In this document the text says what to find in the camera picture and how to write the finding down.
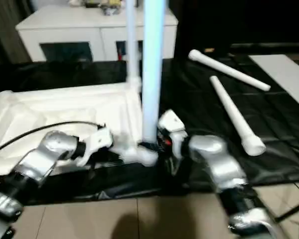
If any white plastic table top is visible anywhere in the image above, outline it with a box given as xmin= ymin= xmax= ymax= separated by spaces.
xmin=0 ymin=84 xmax=159 ymax=187

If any white plastic table leg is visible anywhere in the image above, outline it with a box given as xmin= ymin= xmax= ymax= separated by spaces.
xmin=188 ymin=49 xmax=272 ymax=92
xmin=141 ymin=0 xmax=168 ymax=148
xmin=209 ymin=75 xmax=267 ymax=157
xmin=125 ymin=0 xmax=142 ymax=87

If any black mat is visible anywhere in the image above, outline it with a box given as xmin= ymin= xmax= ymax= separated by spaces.
xmin=0 ymin=56 xmax=299 ymax=206

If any white cabinet with glass doors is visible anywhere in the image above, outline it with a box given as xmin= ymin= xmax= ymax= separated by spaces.
xmin=15 ymin=4 xmax=179 ymax=62

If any white side table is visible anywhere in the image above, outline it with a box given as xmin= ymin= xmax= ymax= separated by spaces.
xmin=248 ymin=54 xmax=299 ymax=113

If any black tripod leg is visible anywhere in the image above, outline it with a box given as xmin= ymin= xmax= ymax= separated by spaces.
xmin=275 ymin=198 xmax=299 ymax=223

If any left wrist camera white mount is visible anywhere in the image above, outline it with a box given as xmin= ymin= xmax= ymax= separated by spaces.
xmin=77 ymin=125 xmax=115 ymax=167

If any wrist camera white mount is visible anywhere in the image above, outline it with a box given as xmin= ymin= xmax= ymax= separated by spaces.
xmin=157 ymin=109 xmax=189 ymax=160
xmin=77 ymin=125 xmax=115 ymax=167

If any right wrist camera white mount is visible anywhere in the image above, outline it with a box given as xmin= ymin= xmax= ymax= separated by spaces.
xmin=157 ymin=109 xmax=189 ymax=160

